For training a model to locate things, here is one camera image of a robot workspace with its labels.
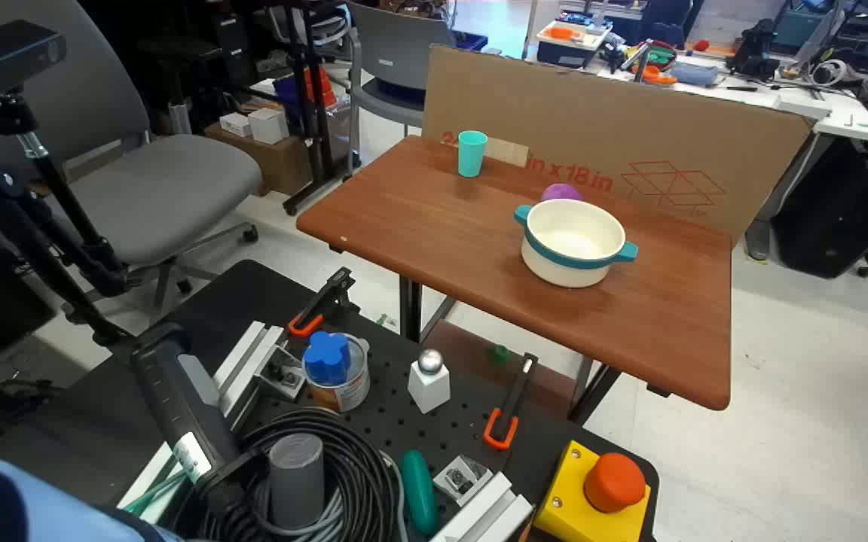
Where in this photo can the black tripod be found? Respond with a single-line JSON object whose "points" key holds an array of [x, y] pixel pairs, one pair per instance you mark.
{"points": [[60, 212]]}

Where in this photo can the black perforated base board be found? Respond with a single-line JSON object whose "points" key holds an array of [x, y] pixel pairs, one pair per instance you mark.
{"points": [[103, 421]]}

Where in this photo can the brown cardboard panel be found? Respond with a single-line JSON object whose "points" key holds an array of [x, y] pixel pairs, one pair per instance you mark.
{"points": [[633, 129]]}

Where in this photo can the teal plastic cup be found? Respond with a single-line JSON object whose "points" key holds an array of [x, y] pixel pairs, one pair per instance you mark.
{"points": [[470, 150]]}

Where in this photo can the purple ball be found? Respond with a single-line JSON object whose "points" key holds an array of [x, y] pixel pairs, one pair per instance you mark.
{"points": [[562, 191]]}

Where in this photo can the small green ball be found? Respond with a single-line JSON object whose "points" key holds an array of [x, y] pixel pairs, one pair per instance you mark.
{"points": [[499, 353]]}

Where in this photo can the white shaker bottle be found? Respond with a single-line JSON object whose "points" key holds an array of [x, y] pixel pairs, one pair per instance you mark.
{"points": [[429, 380]]}

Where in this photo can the grey cylinder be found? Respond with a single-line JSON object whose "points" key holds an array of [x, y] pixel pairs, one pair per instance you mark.
{"points": [[295, 477]]}

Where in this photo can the aluminium extrusion rail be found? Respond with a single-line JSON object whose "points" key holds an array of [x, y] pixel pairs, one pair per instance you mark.
{"points": [[488, 506], [248, 359]]}

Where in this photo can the blue rounded object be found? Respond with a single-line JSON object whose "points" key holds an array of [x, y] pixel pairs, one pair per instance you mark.
{"points": [[21, 502]]}

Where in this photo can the black office chair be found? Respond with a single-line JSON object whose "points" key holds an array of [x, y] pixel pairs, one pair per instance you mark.
{"points": [[835, 216]]}

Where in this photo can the white desk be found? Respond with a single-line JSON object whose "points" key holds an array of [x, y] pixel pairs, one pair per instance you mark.
{"points": [[827, 107]]}

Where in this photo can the peaches tin can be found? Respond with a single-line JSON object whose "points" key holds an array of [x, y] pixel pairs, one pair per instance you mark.
{"points": [[355, 374]]}

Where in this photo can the cardboard box on floor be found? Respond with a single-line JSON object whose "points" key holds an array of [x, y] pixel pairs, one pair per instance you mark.
{"points": [[273, 150]]}

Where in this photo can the black rectangular device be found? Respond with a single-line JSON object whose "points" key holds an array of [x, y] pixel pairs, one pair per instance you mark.
{"points": [[179, 395]]}

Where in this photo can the blue faceted cap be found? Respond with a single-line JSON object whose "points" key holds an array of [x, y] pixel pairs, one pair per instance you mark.
{"points": [[326, 357]]}

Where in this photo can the white pot with teal rim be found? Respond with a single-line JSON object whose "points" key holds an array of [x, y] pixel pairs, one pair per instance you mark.
{"points": [[571, 243]]}

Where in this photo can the grey chair with metal frame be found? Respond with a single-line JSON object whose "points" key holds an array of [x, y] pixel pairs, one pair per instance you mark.
{"points": [[398, 48]]}

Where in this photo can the grey padded office chair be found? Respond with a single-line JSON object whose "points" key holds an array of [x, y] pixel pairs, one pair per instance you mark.
{"points": [[151, 183]]}

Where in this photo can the yellow box with orange button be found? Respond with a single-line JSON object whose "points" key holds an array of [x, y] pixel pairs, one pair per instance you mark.
{"points": [[573, 506]]}

